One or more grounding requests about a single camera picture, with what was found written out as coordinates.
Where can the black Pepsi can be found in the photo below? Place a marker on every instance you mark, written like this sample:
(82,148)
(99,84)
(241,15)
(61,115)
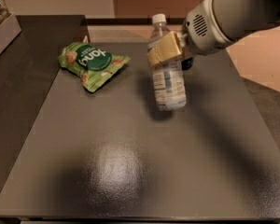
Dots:
(187,64)

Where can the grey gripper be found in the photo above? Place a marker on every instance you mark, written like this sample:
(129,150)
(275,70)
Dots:
(202,32)

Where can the blue plastic water bottle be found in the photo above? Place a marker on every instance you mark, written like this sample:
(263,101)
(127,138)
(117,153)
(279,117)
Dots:
(168,80)

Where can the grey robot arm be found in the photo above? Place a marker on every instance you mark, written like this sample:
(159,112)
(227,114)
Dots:
(240,18)

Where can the white tray with snacks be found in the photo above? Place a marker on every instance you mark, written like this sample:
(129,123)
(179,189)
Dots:
(0,27)

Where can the green snack bag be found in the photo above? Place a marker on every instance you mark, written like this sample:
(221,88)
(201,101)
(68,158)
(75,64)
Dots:
(93,66)

